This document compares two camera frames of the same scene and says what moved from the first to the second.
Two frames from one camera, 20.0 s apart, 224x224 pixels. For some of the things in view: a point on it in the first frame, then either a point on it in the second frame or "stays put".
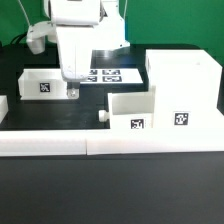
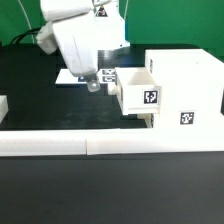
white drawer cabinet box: [186, 89] stays put
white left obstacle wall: [4, 107] stays put
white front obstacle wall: [108, 141] stays put
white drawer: [42, 84] to [136, 90]
